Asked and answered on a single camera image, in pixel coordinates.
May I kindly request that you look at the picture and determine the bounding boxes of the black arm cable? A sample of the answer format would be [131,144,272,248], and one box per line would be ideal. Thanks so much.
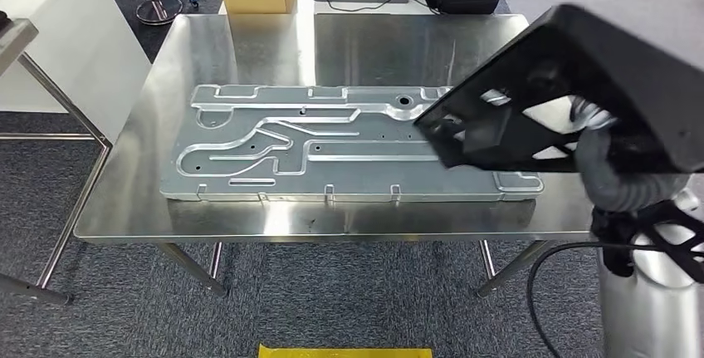
[526,241,661,358]

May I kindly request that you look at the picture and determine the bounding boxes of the stainless steel workbench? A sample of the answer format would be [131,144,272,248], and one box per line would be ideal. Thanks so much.
[74,12,606,299]

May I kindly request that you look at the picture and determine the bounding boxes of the white cabinet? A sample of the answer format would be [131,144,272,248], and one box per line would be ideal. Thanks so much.
[0,0,154,143]

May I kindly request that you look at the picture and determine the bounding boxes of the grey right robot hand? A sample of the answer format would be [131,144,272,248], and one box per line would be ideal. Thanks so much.
[569,96,620,131]

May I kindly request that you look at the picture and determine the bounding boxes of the stainless steel side table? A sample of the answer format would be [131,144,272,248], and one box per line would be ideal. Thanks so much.
[0,11,114,307]

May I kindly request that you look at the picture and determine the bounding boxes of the stamped sheet metal panel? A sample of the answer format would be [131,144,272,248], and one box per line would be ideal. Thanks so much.
[159,84,545,204]

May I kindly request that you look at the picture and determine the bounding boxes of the black plastic plate bracket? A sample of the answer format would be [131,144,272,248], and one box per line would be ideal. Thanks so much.
[412,4,704,176]

